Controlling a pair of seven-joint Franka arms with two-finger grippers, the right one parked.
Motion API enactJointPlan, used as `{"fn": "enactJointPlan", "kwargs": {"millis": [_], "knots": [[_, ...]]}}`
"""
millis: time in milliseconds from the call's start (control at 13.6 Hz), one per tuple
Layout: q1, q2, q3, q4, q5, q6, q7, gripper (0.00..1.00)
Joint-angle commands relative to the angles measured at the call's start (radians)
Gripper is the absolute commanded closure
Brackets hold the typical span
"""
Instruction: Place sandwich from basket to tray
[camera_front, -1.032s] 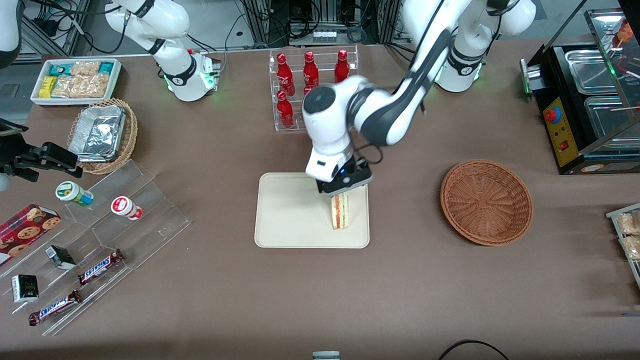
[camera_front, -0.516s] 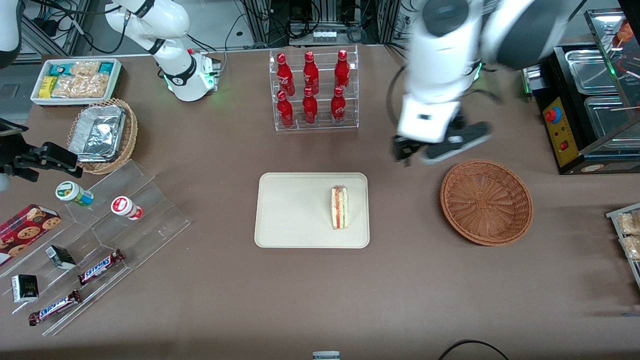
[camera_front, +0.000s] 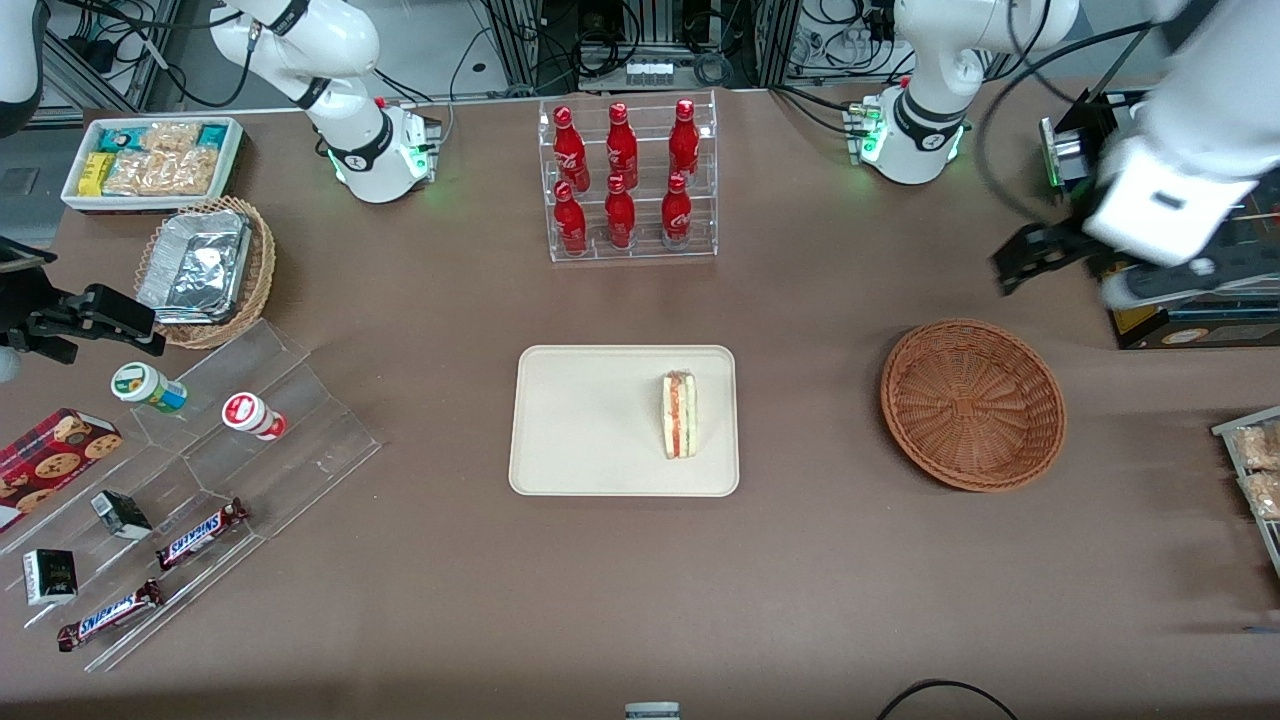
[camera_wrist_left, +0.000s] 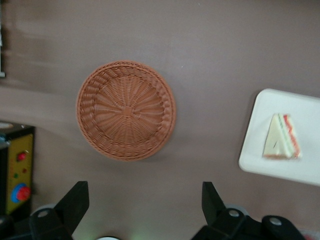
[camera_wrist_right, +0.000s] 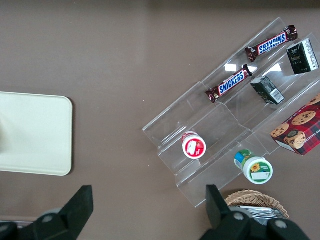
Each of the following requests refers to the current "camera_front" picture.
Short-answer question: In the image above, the cream rectangular plastic tray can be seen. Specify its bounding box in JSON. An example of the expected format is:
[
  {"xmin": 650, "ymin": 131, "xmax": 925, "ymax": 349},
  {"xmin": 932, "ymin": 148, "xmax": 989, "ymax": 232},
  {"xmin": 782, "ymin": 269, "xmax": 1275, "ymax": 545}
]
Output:
[{"xmin": 508, "ymin": 345, "xmax": 740, "ymax": 498}]

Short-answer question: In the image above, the white cup red lid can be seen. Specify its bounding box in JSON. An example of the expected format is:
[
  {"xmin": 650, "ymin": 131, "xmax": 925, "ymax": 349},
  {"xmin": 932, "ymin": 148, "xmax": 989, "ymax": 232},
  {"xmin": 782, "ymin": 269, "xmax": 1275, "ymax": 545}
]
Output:
[{"xmin": 221, "ymin": 392, "xmax": 289, "ymax": 442}]

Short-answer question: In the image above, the oval wicker basket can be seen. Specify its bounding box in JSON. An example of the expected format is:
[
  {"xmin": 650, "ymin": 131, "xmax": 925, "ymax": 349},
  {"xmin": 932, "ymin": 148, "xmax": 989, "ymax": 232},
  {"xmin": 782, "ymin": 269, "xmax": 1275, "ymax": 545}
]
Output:
[{"xmin": 134, "ymin": 196, "xmax": 277, "ymax": 350}]

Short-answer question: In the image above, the red plaid cookie box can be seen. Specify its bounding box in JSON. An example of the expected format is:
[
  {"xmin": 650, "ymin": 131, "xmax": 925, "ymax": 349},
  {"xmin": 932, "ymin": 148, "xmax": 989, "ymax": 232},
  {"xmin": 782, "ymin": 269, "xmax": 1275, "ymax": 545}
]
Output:
[{"xmin": 0, "ymin": 407, "xmax": 124, "ymax": 533}]

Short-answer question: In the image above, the brown Snickers bar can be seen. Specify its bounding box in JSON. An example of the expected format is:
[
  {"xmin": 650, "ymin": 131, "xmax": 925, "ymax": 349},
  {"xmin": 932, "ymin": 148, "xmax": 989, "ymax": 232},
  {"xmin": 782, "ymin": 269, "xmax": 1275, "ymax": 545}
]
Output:
[
  {"xmin": 56, "ymin": 579, "xmax": 165, "ymax": 653},
  {"xmin": 156, "ymin": 497, "xmax": 250, "ymax": 572}
]

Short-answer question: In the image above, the silver foil container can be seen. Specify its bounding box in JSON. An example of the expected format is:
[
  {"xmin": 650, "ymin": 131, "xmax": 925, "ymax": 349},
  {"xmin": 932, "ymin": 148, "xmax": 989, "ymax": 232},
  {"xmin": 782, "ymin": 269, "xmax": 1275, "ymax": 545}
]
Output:
[{"xmin": 137, "ymin": 208, "xmax": 253, "ymax": 326}]

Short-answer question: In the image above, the triangular sandwich with red filling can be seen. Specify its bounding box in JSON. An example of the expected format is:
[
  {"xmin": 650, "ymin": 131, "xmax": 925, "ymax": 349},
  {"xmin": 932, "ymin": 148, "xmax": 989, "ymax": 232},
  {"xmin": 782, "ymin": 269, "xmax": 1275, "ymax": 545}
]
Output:
[{"xmin": 661, "ymin": 370, "xmax": 699, "ymax": 460}]

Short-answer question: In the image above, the clear bag of crackers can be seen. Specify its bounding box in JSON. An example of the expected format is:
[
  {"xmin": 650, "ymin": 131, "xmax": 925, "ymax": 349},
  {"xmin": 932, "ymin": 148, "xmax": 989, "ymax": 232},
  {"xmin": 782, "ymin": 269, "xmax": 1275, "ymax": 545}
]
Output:
[
  {"xmin": 140, "ymin": 121, "xmax": 205, "ymax": 157},
  {"xmin": 104, "ymin": 148, "xmax": 219, "ymax": 198}
]

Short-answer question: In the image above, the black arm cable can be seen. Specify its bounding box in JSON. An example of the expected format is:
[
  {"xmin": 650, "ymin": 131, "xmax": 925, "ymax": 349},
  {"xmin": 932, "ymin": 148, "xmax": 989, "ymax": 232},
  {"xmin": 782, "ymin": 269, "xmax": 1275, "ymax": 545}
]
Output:
[{"xmin": 972, "ymin": 20, "xmax": 1161, "ymax": 229}]

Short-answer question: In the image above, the white snack bin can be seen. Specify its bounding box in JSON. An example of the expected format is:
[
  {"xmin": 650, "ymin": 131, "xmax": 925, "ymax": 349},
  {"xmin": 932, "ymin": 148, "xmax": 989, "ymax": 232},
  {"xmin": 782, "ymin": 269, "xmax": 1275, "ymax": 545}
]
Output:
[{"xmin": 61, "ymin": 116, "xmax": 245, "ymax": 215}]

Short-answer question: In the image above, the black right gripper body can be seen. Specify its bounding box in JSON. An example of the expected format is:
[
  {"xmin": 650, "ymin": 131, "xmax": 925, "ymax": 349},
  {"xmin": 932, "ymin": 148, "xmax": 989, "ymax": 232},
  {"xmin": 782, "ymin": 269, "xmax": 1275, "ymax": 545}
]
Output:
[{"xmin": 0, "ymin": 264, "xmax": 79, "ymax": 365}]

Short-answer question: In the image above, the clear wrapped snack pack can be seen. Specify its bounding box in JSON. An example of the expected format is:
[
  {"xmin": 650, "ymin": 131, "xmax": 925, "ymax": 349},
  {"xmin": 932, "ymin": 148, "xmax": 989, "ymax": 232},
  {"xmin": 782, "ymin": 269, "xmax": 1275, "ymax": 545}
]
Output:
[
  {"xmin": 1232, "ymin": 424, "xmax": 1280, "ymax": 471},
  {"xmin": 1240, "ymin": 472, "xmax": 1280, "ymax": 521}
]

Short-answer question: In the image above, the clear acrylic bottle rack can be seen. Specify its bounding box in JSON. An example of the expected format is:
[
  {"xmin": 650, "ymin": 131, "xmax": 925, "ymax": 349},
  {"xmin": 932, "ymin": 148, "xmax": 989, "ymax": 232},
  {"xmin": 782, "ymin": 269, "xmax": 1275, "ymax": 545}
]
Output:
[{"xmin": 538, "ymin": 90, "xmax": 719, "ymax": 264}]

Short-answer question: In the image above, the white cup green lid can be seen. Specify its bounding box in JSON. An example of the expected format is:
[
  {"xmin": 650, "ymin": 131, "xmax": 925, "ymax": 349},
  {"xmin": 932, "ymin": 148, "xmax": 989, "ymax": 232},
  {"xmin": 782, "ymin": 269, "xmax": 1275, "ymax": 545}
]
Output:
[{"xmin": 111, "ymin": 362, "xmax": 189, "ymax": 414}]

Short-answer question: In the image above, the clear acrylic stepped stand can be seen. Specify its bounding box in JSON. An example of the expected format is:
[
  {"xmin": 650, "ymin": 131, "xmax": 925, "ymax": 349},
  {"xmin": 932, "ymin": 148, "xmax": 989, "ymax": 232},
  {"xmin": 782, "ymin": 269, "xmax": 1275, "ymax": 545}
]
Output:
[{"xmin": 0, "ymin": 318, "xmax": 382, "ymax": 673}]

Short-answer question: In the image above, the small black carton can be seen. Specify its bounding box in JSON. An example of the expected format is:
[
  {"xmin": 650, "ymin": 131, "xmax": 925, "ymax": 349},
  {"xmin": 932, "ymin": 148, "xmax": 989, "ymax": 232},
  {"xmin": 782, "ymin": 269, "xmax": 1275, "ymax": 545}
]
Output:
[
  {"xmin": 22, "ymin": 548, "xmax": 79, "ymax": 607},
  {"xmin": 90, "ymin": 489, "xmax": 153, "ymax": 542}
]

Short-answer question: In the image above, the metal tray with snack packs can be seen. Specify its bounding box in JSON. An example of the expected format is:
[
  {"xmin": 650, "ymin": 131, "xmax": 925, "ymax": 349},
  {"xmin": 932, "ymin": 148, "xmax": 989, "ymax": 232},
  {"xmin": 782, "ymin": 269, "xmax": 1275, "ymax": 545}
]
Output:
[{"xmin": 1211, "ymin": 405, "xmax": 1280, "ymax": 581}]

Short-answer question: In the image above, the round brown wicker basket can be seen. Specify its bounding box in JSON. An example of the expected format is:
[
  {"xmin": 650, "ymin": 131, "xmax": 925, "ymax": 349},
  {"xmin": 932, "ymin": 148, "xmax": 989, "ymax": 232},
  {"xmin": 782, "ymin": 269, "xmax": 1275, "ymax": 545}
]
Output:
[{"xmin": 880, "ymin": 318, "xmax": 1067, "ymax": 493}]

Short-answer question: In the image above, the red cola bottle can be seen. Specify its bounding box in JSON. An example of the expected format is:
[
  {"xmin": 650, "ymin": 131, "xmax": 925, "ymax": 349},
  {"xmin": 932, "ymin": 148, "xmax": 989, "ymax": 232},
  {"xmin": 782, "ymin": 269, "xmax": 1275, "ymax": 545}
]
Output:
[
  {"xmin": 553, "ymin": 105, "xmax": 591, "ymax": 193},
  {"xmin": 604, "ymin": 175, "xmax": 638, "ymax": 251},
  {"xmin": 661, "ymin": 172, "xmax": 694, "ymax": 249},
  {"xmin": 553, "ymin": 180, "xmax": 589, "ymax": 257},
  {"xmin": 605, "ymin": 102, "xmax": 639, "ymax": 191},
  {"xmin": 668, "ymin": 98, "xmax": 701, "ymax": 181}
]

